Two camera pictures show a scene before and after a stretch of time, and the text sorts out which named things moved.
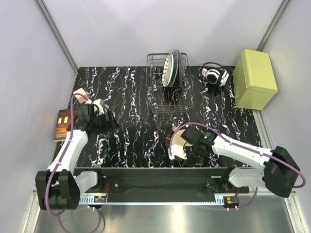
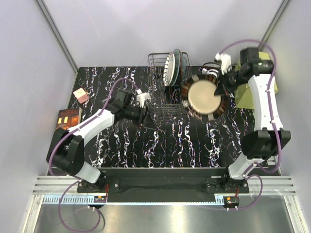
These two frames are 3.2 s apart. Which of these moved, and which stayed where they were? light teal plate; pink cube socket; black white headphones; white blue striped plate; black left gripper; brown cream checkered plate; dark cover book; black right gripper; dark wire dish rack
Moved: black right gripper; brown cream checkered plate; black left gripper
Stayed: light teal plate; dark cover book; dark wire dish rack; black white headphones; white blue striped plate; pink cube socket
